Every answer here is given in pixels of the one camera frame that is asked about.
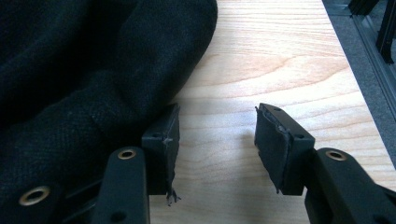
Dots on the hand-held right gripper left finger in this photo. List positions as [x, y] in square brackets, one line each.
[160, 152]

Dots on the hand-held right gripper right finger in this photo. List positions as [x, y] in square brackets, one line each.
[289, 155]

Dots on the black cloth garment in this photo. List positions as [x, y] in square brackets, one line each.
[77, 77]

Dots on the black metal stand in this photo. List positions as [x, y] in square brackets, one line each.
[386, 29]

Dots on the black metal frame rail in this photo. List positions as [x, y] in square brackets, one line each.
[378, 70]

